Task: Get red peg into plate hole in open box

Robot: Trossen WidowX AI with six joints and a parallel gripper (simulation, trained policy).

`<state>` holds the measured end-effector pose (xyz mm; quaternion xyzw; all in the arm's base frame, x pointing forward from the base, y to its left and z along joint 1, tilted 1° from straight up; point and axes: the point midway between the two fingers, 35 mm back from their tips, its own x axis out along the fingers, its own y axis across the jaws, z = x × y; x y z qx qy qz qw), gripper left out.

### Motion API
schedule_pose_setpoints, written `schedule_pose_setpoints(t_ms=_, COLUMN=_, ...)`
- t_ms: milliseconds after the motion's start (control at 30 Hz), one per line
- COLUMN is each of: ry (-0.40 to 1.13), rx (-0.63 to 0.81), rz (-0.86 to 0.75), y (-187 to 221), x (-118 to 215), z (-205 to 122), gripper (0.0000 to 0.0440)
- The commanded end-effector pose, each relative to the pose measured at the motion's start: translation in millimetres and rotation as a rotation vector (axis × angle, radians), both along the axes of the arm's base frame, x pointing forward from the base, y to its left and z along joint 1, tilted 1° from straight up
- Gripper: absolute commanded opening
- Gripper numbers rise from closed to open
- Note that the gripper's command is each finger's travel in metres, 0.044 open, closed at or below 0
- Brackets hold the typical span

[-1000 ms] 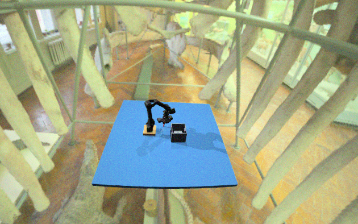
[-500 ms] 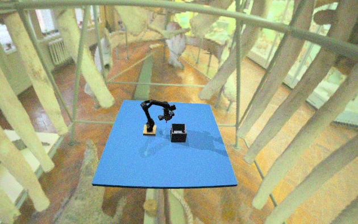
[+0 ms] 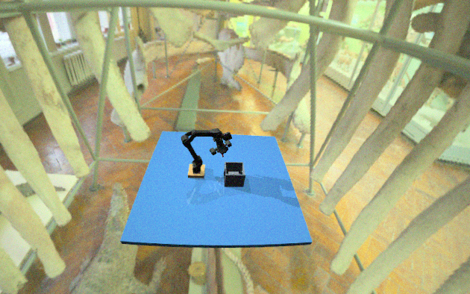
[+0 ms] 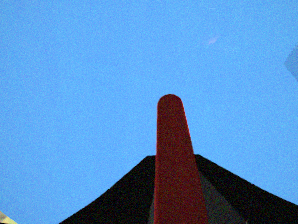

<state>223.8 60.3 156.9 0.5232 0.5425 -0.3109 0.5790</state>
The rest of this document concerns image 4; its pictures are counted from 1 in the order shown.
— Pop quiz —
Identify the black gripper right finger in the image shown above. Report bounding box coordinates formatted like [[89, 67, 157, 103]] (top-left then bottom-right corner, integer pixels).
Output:
[[194, 155, 298, 224]]

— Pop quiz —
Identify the red peg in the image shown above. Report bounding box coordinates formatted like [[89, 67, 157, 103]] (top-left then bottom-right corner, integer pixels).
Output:
[[154, 95, 209, 224]]

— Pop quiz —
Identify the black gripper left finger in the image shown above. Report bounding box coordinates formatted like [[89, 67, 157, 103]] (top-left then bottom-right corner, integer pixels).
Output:
[[59, 155, 156, 224]]

